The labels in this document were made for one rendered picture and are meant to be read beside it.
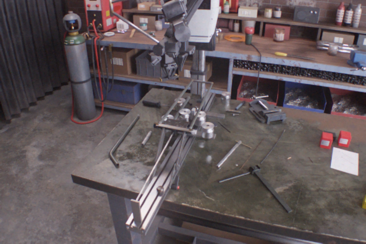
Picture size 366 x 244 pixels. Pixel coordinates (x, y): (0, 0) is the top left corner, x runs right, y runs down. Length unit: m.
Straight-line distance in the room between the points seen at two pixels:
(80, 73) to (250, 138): 2.05
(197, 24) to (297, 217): 1.24
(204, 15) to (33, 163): 1.89
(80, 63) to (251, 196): 2.27
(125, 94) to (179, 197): 2.23
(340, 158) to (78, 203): 1.74
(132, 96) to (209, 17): 1.56
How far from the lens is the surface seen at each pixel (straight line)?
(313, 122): 1.48
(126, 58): 2.90
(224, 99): 1.51
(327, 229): 0.99
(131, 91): 3.06
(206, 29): 1.81
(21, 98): 3.57
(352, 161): 1.30
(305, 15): 3.04
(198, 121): 1.23
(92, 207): 2.22
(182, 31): 1.02
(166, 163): 1.09
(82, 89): 3.03
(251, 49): 2.62
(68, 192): 2.38
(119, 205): 1.22
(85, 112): 3.14
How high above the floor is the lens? 1.60
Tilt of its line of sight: 29 degrees down
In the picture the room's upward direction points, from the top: straight up
